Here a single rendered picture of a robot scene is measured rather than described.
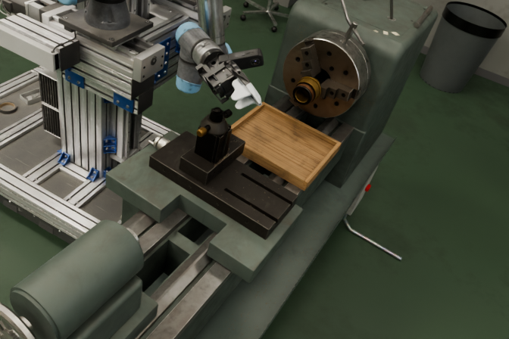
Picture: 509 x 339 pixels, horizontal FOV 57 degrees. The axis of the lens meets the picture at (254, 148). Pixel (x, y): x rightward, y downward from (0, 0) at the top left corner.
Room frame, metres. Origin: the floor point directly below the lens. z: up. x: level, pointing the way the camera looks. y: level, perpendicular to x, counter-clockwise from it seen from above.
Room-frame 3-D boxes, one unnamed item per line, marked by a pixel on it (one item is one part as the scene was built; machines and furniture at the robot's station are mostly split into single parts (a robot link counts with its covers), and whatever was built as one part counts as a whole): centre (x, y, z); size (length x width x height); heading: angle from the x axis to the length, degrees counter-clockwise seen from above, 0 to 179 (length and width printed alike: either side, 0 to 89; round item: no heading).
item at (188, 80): (1.17, 0.23, 1.21); 0.11 x 0.08 x 0.11; 160
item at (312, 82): (1.47, -0.13, 1.08); 0.09 x 0.09 x 0.09; 69
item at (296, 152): (1.39, -0.09, 0.88); 0.36 x 0.30 x 0.04; 68
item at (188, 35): (1.16, 0.24, 1.31); 0.11 x 0.08 x 0.09; 43
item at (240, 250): (1.00, 0.10, 0.89); 0.53 x 0.30 x 0.06; 68
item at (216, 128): (1.06, 0.13, 1.13); 0.08 x 0.08 x 0.03
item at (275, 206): (1.04, 0.07, 0.95); 0.43 x 0.18 x 0.04; 68
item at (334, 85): (1.51, -0.24, 1.09); 0.12 x 0.11 x 0.05; 68
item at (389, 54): (1.99, -0.32, 1.06); 0.59 x 0.48 x 0.39; 158
